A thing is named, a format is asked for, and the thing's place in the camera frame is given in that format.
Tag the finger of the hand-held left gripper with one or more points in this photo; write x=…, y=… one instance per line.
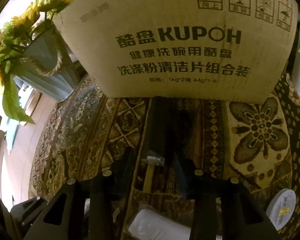
x=25, y=211

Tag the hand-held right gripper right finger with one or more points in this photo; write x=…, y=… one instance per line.
x=183, y=177

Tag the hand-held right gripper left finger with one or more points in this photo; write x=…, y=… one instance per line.
x=100, y=192

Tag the brown cardboard box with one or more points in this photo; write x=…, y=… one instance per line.
x=180, y=42

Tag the long white remote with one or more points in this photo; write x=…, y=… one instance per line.
x=152, y=225

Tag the patterned brown rug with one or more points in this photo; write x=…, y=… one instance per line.
x=90, y=135

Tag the light blue cloth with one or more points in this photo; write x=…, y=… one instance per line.
x=13, y=133

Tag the round white tin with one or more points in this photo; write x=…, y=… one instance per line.
x=281, y=208

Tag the ribbed blue-grey vase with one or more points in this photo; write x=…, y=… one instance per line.
x=50, y=75

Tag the yellow sunflower bouquet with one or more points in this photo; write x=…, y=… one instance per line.
x=10, y=55

